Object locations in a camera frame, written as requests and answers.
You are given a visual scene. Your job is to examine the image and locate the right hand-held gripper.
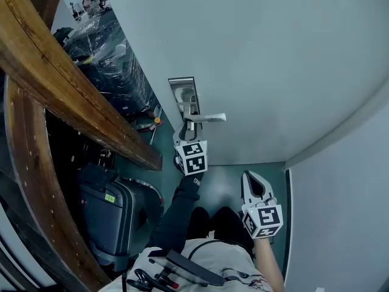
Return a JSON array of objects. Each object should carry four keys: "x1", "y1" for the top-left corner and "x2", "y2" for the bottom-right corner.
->
[{"x1": 241, "y1": 170, "x2": 284, "y2": 240}]

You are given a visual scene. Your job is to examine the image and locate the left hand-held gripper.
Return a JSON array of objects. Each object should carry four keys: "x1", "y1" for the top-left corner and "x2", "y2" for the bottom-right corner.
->
[{"x1": 172, "y1": 122, "x2": 210, "y2": 177}]

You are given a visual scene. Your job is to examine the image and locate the silver door lock with handle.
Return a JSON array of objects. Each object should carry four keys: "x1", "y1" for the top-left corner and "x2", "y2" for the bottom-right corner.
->
[{"x1": 167, "y1": 77, "x2": 227, "y2": 131}]

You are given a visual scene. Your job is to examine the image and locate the white door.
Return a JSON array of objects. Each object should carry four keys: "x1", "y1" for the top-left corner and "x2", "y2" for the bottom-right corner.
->
[{"x1": 100, "y1": 0, "x2": 389, "y2": 167}]

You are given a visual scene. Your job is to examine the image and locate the person's left forearm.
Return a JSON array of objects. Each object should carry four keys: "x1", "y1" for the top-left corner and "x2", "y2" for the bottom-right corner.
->
[{"x1": 148, "y1": 174, "x2": 204, "y2": 252}]

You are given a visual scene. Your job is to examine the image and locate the person's right forearm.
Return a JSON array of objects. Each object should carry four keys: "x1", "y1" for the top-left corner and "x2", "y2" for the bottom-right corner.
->
[{"x1": 253, "y1": 237, "x2": 286, "y2": 292}]

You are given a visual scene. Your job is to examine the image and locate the red and black tool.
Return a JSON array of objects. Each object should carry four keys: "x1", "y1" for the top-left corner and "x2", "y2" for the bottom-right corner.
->
[{"x1": 136, "y1": 121, "x2": 165, "y2": 133}]

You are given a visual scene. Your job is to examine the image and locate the person's black trousers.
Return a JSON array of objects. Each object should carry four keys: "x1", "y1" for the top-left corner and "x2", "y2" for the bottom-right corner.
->
[{"x1": 185, "y1": 206, "x2": 255, "y2": 251}]

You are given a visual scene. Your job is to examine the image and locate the person's beige shirt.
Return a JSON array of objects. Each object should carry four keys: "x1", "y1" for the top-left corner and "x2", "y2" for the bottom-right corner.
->
[{"x1": 98, "y1": 238, "x2": 275, "y2": 292}]

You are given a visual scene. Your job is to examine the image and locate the black chest-mounted device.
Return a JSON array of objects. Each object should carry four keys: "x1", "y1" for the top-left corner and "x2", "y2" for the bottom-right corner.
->
[{"x1": 165, "y1": 249, "x2": 227, "y2": 288}]

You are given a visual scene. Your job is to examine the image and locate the plastic-wrapped black equipment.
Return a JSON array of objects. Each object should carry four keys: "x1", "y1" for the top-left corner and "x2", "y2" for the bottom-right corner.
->
[{"x1": 53, "y1": 18, "x2": 159, "y2": 117}]

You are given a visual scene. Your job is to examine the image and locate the dark grey hard case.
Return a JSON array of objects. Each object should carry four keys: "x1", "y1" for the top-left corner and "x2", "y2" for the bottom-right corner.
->
[{"x1": 75, "y1": 162, "x2": 166, "y2": 272}]

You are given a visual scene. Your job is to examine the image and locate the black clips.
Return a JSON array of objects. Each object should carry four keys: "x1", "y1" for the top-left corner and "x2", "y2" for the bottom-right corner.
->
[{"x1": 125, "y1": 265, "x2": 181, "y2": 292}]

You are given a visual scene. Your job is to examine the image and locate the black tripod stand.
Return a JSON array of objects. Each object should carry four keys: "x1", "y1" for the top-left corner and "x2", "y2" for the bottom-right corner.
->
[{"x1": 69, "y1": 1, "x2": 82, "y2": 22}]

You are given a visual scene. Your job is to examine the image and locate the wooden stair stringer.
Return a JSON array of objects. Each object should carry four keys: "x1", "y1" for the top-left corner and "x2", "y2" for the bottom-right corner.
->
[{"x1": 2, "y1": 79, "x2": 112, "y2": 292}]

